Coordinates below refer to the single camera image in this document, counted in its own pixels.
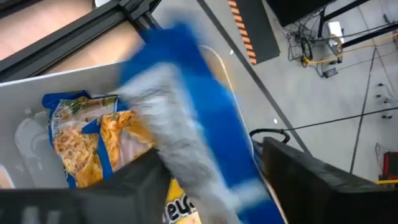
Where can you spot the red object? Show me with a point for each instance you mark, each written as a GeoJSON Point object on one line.
{"type": "Point", "coordinates": [391, 165]}

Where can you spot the blue Maruchan ramen pack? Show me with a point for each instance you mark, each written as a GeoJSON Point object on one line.
{"type": "Point", "coordinates": [71, 149]}
{"type": "Point", "coordinates": [211, 109]}
{"type": "Point", "coordinates": [124, 137]}

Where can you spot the white plastic bin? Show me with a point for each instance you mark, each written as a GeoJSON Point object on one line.
{"type": "Point", "coordinates": [25, 102]}

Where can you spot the white box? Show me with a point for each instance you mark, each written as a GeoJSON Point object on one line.
{"type": "Point", "coordinates": [335, 31]}

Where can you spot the yellow bar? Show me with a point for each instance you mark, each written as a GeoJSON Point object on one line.
{"type": "Point", "coordinates": [387, 181]}

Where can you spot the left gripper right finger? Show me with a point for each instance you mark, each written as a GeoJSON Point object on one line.
{"type": "Point", "coordinates": [326, 199]}

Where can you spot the black power strip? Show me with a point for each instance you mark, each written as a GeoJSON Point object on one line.
{"type": "Point", "coordinates": [330, 72]}

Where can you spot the black mat orange stripes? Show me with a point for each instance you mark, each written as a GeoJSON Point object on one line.
{"type": "Point", "coordinates": [261, 28]}

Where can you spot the black table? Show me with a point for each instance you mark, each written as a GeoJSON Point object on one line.
{"type": "Point", "coordinates": [295, 9]}

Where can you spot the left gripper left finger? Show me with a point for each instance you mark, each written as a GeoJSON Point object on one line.
{"type": "Point", "coordinates": [93, 205]}

